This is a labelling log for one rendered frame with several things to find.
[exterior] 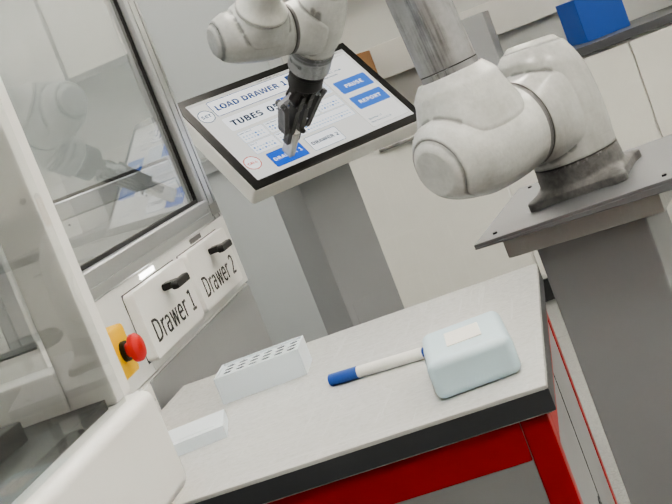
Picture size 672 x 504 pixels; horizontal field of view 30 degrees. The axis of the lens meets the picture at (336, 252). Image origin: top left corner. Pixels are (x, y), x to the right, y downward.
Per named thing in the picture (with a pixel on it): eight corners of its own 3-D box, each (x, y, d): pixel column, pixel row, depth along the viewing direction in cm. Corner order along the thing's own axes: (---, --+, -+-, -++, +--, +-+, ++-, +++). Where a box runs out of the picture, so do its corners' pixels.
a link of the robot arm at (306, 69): (282, 40, 257) (277, 63, 261) (310, 66, 253) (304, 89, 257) (315, 29, 262) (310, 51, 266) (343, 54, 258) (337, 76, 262)
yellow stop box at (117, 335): (145, 367, 175) (125, 319, 175) (129, 381, 168) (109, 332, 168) (113, 378, 176) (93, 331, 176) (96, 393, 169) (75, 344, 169)
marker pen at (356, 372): (433, 354, 153) (429, 342, 153) (431, 358, 152) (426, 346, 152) (333, 384, 158) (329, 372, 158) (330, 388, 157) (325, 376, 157)
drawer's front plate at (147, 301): (205, 315, 219) (181, 256, 218) (159, 359, 191) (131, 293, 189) (196, 318, 219) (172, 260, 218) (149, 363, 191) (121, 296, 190)
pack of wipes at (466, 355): (432, 369, 147) (418, 334, 146) (509, 341, 146) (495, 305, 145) (439, 403, 132) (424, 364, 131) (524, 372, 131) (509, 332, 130)
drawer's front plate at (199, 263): (243, 278, 250) (223, 226, 248) (208, 311, 221) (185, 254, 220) (235, 280, 250) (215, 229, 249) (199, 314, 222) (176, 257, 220)
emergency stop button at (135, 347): (152, 354, 173) (141, 328, 173) (143, 362, 169) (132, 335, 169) (132, 361, 174) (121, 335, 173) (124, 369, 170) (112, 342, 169)
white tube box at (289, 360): (312, 359, 178) (302, 334, 177) (308, 374, 170) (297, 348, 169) (231, 388, 179) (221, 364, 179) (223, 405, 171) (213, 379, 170)
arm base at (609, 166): (646, 148, 231) (635, 120, 230) (627, 180, 212) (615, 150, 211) (555, 180, 239) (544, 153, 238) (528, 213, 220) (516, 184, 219)
